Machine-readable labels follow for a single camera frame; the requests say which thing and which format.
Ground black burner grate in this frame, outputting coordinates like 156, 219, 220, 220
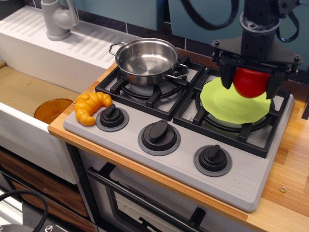
95, 56, 206, 121
173, 68, 295, 158

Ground black left stove knob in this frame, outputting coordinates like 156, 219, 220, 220
96, 104, 129, 132

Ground black left burner grate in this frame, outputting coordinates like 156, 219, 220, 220
95, 56, 206, 121

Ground black middle stove knob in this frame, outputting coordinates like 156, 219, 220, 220
138, 120, 181, 156

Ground white toy sink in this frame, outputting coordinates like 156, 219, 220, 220
0, 6, 135, 184

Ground grey toy faucet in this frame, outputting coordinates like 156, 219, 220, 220
41, 0, 79, 41

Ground light green plate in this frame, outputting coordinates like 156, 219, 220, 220
200, 78, 271, 124

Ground oven door with handle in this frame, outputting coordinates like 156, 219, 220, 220
86, 162, 250, 232

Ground black stove knob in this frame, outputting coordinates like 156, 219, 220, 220
138, 120, 181, 156
96, 104, 129, 132
194, 145, 232, 177

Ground grey toy stove top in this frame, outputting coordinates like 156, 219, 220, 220
63, 68, 295, 212

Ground red toy apple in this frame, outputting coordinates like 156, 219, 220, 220
233, 68, 270, 98

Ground black braided cable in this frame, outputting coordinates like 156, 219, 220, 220
180, 0, 239, 31

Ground orange toy croissant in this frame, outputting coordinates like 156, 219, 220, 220
74, 92, 112, 126

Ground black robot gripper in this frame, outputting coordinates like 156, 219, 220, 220
211, 31, 303, 99

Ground teal cabinet panels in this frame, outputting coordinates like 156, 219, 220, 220
72, 0, 309, 49

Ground wooden drawer fronts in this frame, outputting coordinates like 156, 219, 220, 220
0, 147, 95, 232

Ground black right stove knob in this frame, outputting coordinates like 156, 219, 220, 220
194, 145, 232, 177

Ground black right burner grate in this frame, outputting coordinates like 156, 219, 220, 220
173, 68, 295, 158

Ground stainless steel pot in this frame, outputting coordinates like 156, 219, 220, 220
109, 38, 189, 87

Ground orange sink drain plug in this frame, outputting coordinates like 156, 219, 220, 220
34, 98, 73, 124

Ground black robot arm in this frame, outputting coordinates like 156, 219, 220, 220
212, 0, 303, 99

